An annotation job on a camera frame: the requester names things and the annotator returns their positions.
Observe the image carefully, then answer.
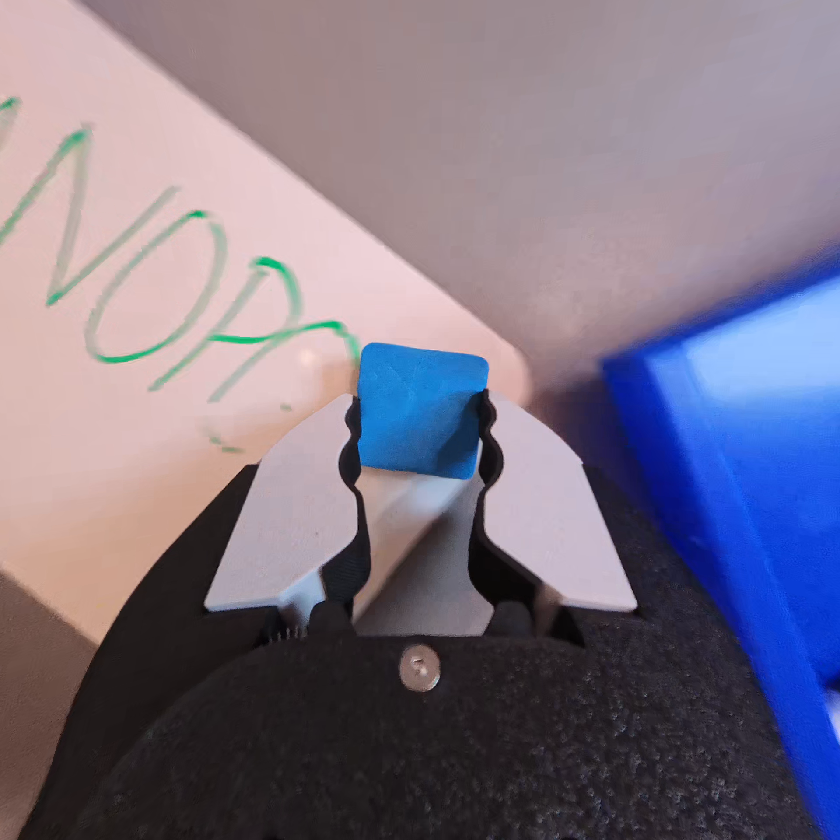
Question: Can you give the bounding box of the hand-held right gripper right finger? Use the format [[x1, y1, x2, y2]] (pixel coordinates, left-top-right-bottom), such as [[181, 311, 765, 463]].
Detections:
[[468, 389, 639, 615]]

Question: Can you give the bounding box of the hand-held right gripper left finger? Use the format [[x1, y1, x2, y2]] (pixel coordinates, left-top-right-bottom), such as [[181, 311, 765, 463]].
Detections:
[[204, 392, 370, 613]]

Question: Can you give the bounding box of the white whiteboard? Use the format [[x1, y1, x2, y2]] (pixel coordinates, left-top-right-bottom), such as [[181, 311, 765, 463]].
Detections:
[[0, 0, 534, 647]]

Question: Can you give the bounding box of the blue whiteboard eraser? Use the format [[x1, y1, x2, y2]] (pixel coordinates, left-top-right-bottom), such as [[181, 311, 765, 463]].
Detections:
[[355, 342, 493, 481]]

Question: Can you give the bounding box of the blue plastic bin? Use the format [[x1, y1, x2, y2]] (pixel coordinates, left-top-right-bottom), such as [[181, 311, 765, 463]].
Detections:
[[600, 256, 840, 840]]

